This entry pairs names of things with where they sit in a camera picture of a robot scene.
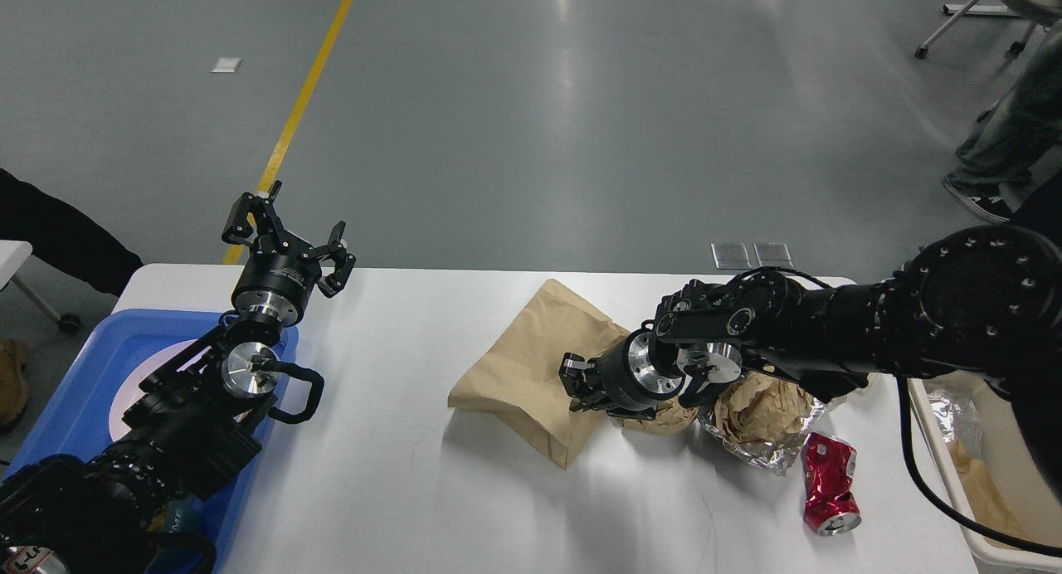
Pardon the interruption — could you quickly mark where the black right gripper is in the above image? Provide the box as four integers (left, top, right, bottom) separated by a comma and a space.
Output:
558, 331, 685, 416

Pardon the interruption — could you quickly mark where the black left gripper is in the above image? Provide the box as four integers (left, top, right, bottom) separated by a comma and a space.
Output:
221, 181, 357, 322

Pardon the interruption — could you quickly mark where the brown paper bag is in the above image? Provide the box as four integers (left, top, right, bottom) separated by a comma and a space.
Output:
447, 278, 629, 469

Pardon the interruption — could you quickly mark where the pink plate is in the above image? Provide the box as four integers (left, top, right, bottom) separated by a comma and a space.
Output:
107, 339, 193, 441

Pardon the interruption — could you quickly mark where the grey-blue mug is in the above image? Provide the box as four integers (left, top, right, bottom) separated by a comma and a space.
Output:
157, 494, 204, 535

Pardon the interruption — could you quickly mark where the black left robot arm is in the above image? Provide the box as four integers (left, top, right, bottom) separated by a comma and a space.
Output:
1, 182, 356, 573

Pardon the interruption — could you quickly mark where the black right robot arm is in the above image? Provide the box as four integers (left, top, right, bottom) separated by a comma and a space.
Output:
558, 225, 1060, 558

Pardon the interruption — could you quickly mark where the crumpled brown paper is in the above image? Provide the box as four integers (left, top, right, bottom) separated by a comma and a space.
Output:
613, 401, 699, 435

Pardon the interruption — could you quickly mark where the crumpled foil with paper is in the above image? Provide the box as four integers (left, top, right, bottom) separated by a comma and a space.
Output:
697, 373, 828, 477

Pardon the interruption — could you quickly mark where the floor outlet plate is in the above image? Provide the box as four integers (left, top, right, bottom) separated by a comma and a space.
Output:
753, 244, 794, 269
712, 244, 752, 271

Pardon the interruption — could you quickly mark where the dark seated person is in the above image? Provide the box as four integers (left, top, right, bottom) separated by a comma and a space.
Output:
1, 169, 144, 297

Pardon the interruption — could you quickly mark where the red foil wrapper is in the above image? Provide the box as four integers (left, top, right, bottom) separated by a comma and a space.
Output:
801, 433, 862, 537

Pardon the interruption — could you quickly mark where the white side table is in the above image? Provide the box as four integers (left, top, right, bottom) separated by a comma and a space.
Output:
0, 240, 82, 334

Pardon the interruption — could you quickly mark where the brown shoe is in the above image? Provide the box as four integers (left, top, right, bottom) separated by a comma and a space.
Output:
1, 338, 30, 435

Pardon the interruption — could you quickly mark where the foil scrap in bin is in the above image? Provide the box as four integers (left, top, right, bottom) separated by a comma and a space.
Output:
924, 382, 983, 459

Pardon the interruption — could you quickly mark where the brown paper in bin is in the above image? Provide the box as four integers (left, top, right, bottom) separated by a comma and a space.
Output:
946, 439, 1025, 538

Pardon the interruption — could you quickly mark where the beige waste bin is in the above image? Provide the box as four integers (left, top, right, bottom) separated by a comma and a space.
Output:
909, 372, 1061, 547

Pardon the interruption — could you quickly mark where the person in black clothes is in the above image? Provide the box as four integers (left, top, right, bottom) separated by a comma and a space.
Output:
1008, 171, 1062, 246

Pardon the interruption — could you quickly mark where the person in blue jeans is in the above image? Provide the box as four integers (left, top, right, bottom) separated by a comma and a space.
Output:
942, 0, 1061, 223

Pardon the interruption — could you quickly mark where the white rolling stand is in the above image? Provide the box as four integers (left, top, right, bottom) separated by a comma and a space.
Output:
913, 0, 1038, 60

